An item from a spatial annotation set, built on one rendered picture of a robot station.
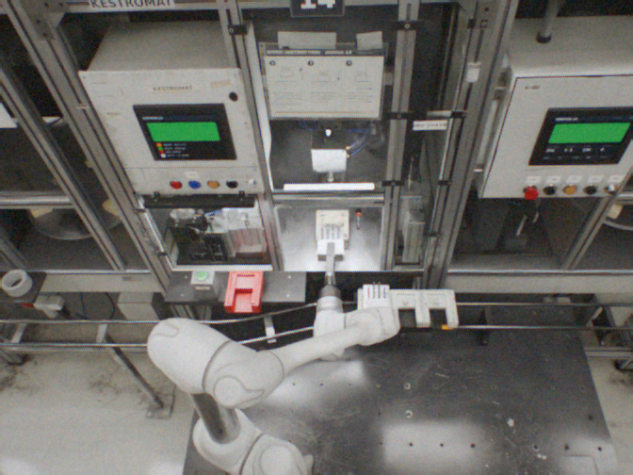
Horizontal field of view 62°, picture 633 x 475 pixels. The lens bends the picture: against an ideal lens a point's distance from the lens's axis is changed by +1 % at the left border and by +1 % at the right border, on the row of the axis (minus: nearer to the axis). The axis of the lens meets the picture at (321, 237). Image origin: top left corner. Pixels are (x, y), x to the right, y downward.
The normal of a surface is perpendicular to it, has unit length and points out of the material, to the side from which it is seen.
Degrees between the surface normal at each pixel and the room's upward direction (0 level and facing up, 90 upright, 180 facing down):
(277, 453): 6
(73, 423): 0
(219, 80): 90
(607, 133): 90
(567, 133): 90
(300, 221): 0
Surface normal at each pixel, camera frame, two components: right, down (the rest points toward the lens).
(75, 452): -0.05, -0.61
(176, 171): -0.03, 0.79
